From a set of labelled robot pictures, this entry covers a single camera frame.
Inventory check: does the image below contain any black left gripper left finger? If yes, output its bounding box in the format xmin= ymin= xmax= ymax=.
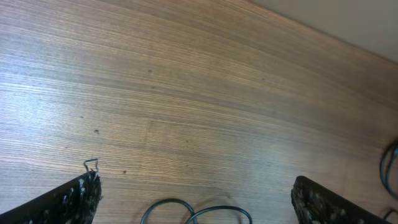
xmin=1 ymin=170 xmax=102 ymax=224

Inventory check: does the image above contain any black cable bundle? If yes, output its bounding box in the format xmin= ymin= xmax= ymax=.
xmin=139 ymin=138 xmax=398 ymax=224

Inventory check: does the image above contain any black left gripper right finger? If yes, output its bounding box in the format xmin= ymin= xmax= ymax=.
xmin=291 ymin=175 xmax=392 ymax=224

